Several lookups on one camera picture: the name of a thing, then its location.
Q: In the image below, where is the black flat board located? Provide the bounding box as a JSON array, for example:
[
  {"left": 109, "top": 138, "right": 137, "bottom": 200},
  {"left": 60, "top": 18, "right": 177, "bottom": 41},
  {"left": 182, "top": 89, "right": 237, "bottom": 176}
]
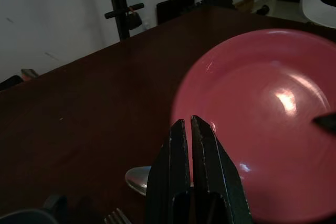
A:
[{"left": 156, "top": 0, "right": 195, "bottom": 24}]

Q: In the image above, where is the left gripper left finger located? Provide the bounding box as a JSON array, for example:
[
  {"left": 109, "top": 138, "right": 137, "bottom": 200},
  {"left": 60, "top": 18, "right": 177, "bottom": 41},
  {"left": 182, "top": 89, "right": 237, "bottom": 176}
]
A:
[{"left": 145, "top": 119, "right": 192, "bottom": 224}]

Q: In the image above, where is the silver spoon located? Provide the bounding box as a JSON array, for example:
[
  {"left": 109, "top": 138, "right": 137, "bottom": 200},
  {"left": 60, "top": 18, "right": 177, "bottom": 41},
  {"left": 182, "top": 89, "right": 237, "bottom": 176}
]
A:
[{"left": 124, "top": 165, "right": 153, "bottom": 197}]

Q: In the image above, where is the silver fork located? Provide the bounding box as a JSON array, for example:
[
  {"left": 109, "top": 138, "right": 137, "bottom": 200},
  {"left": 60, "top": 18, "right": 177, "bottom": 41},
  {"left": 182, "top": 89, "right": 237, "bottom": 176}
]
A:
[{"left": 104, "top": 208, "right": 132, "bottom": 224}]

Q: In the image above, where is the dark blue cup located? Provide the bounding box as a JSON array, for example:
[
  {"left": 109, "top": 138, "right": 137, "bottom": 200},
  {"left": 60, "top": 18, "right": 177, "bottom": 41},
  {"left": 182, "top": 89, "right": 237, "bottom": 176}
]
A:
[{"left": 0, "top": 194, "right": 69, "bottom": 224}]

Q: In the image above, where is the dark brown wooden table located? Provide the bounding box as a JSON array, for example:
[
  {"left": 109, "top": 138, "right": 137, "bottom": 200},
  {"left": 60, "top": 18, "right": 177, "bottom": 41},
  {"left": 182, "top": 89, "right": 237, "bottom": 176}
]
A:
[{"left": 0, "top": 5, "right": 336, "bottom": 224}]

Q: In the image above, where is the brown cardboard box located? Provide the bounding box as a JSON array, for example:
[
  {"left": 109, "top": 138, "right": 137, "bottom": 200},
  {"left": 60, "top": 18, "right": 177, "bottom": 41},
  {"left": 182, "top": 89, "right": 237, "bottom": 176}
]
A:
[{"left": 235, "top": 0, "right": 255, "bottom": 10}]

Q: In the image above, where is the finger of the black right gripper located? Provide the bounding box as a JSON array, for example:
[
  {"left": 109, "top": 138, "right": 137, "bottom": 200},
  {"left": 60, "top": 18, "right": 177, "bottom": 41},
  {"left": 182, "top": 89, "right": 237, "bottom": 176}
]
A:
[{"left": 312, "top": 112, "right": 336, "bottom": 137}]

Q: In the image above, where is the black hanging pouch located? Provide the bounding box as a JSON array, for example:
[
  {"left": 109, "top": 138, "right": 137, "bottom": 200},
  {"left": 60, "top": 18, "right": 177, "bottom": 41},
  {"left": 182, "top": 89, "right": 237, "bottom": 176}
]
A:
[{"left": 125, "top": 10, "right": 143, "bottom": 31}]

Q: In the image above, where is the black stand with crossbar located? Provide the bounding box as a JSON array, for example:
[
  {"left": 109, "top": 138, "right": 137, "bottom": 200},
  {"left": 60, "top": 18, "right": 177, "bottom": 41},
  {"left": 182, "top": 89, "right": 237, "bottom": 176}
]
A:
[{"left": 104, "top": 0, "right": 145, "bottom": 41}]

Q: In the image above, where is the pink round plate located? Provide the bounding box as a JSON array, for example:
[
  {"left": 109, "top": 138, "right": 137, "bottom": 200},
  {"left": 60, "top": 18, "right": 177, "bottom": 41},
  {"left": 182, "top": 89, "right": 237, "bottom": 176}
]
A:
[{"left": 170, "top": 28, "right": 336, "bottom": 222}]

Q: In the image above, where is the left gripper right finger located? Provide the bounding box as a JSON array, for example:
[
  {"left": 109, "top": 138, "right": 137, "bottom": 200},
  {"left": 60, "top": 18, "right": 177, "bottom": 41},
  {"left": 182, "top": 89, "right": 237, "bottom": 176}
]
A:
[{"left": 190, "top": 114, "right": 255, "bottom": 224}]

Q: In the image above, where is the white plastic chair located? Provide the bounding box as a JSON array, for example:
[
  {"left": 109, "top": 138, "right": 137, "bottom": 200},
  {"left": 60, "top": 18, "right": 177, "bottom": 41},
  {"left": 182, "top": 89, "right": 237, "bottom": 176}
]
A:
[{"left": 299, "top": 0, "right": 336, "bottom": 29}]

